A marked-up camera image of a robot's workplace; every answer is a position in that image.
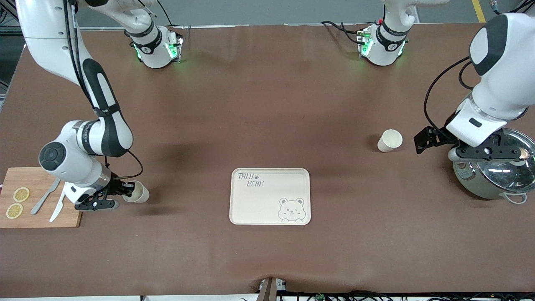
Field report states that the white IKEA cup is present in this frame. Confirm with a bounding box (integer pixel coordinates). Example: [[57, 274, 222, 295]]
[[122, 180, 150, 204], [377, 129, 403, 153]]

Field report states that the white plastic knife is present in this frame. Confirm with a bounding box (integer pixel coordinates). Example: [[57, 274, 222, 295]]
[[49, 191, 68, 223]]

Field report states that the grey plastic knife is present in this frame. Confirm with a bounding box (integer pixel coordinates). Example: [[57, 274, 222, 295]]
[[30, 179, 62, 215]]

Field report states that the sage green electric pot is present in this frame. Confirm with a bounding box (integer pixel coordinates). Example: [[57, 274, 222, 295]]
[[453, 128, 535, 204]]

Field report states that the glass pot lid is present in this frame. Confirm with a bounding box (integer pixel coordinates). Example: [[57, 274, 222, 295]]
[[476, 129, 535, 193]]

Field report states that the bamboo cutting board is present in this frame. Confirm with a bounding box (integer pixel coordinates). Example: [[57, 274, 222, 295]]
[[0, 167, 84, 229]]

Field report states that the cream bear print tray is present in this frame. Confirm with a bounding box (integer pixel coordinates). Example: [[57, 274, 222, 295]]
[[229, 168, 311, 226]]

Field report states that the brown table cover mat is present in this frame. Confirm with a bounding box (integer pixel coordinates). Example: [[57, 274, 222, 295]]
[[0, 23, 535, 298]]

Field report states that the black left base cable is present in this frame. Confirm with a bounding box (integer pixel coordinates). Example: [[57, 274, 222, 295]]
[[321, 20, 365, 45]]

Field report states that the black base cable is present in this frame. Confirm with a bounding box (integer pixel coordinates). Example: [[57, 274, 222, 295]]
[[157, 0, 176, 28], [321, 20, 365, 45]]

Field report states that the black right base cable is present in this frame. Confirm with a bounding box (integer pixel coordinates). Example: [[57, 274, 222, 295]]
[[157, 0, 176, 28]]

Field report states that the metal clamp post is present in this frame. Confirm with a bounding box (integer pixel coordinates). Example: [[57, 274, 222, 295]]
[[258, 277, 288, 301]]

